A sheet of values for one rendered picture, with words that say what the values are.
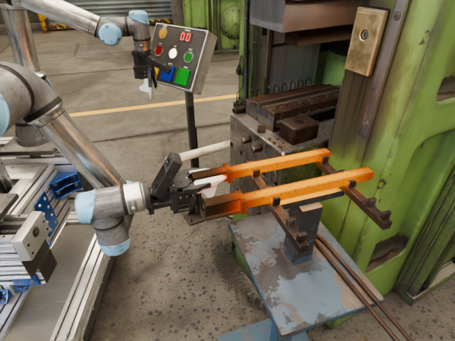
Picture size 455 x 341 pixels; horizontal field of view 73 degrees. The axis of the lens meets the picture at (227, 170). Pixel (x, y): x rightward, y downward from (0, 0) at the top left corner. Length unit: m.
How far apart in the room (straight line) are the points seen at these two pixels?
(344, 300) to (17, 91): 0.89
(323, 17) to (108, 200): 0.89
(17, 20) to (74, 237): 1.07
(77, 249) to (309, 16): 1.53
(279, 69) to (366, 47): 0.54
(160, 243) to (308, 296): 1.28
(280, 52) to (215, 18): 4.64
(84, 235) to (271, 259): 1.21
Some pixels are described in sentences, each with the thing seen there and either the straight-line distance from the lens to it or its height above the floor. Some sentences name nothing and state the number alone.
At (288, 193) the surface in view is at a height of 1.01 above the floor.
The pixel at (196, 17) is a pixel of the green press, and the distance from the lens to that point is 6.10.
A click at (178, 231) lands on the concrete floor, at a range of 2.06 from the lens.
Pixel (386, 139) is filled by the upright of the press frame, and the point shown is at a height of 1.02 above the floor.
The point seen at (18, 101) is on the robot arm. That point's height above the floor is 1.23.
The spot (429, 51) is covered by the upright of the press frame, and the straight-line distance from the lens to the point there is 0.93.
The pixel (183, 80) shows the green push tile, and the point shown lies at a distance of 1.50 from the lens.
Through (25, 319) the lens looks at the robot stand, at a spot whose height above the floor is 0.21.
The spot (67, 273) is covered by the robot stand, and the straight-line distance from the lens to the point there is 1.75.
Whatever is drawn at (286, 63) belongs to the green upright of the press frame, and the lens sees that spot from 1.48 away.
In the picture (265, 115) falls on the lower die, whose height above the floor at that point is 0.96.
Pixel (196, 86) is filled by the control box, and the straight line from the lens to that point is 1.49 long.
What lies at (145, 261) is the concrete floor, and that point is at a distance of 1.94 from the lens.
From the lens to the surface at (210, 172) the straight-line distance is 0.79.
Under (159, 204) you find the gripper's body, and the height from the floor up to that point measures 0.96.
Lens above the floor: 1.47
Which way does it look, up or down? 35 degrees down
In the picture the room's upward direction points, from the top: straight up
